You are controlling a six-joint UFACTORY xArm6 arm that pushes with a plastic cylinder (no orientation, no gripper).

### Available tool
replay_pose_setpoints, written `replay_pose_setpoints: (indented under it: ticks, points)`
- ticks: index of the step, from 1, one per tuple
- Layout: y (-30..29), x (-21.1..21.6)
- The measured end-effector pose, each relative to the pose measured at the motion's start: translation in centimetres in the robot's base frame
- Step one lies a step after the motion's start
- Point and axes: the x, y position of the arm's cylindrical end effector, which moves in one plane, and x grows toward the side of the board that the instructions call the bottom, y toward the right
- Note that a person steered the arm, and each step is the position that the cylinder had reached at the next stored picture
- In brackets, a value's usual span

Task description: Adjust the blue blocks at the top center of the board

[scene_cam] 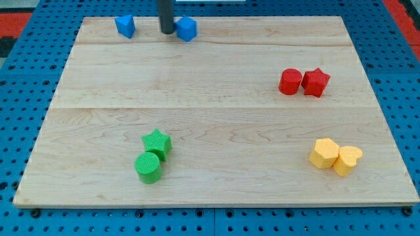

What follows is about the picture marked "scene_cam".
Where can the blue cube block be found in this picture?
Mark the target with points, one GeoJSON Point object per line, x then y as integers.
{"type": "Point", "coordinates": [186, 28]}

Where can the light wooden board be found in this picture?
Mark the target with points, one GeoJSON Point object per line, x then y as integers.
{"type": "Point", "coordinates": [237, 141]}

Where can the green star block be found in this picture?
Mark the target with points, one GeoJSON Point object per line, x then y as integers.
{"type": "Point", "coordinates": [157, 143]}

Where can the green cylinder block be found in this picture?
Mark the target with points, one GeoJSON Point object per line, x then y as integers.
{"type": "Point", "coordinates": [147, 166]}

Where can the red cylinder block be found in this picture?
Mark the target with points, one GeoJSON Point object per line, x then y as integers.
{"type": "Point", "coordinates": [290, 81]}

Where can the red star block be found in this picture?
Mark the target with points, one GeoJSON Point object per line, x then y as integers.
{"type": "Point", "coordinates": [314, 82]}

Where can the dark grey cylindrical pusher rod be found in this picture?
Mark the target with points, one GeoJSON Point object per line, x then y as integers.
{"type": "Point", "coordinates": [165, 11]}

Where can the yellow hexagon block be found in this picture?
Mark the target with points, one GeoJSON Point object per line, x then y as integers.
{"type": "Point", "coordinates": [324, 153]}

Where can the blue triangular block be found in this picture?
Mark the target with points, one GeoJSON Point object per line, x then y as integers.
{"type": "Point", "coordinates": [125, 25]}

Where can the yellow heart block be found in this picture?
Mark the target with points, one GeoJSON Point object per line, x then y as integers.
{"type": "Point", "coordinates": [347, 159]}

